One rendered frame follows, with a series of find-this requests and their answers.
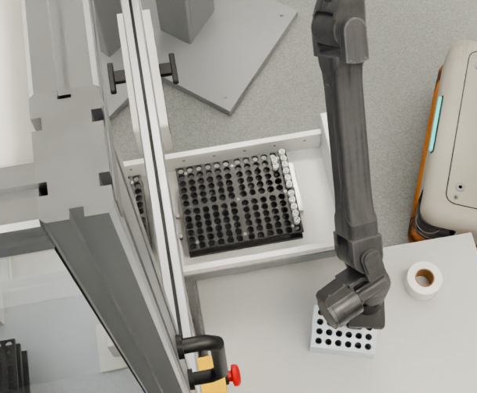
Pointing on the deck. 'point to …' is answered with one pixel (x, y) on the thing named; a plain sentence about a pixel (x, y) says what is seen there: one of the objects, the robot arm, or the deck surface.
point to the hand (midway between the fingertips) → (360, 314)
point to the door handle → (200, 342)
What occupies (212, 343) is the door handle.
